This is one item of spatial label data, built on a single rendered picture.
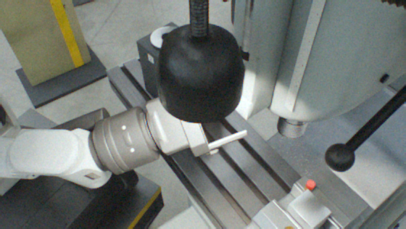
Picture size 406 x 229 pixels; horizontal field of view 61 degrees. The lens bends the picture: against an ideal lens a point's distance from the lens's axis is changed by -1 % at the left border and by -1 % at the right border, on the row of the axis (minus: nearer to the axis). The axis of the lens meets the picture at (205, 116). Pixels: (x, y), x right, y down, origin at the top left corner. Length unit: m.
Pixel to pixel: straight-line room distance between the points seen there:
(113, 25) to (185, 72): 2.65
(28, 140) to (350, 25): 0.45
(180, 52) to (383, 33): 0.18
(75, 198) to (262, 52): 1.01
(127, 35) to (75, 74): 0.53
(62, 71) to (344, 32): 2.29
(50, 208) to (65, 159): 0.77
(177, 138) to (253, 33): 0.22
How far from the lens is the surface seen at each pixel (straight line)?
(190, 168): 0.87
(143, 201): 1.42
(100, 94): 2.35
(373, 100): 0.94
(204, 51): 0.25
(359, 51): 0.34
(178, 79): 0.25
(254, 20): 0.33
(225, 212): 0.82
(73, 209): 1.25
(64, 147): 0.52
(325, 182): 0.82
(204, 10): 0.24
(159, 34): 0.90
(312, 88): 0.37
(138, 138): 0.50
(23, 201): 1.36
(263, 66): 0.36
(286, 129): 0.57
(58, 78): 2.51
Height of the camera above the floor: 1.67
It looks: 51 degrees down
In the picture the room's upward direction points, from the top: straight up
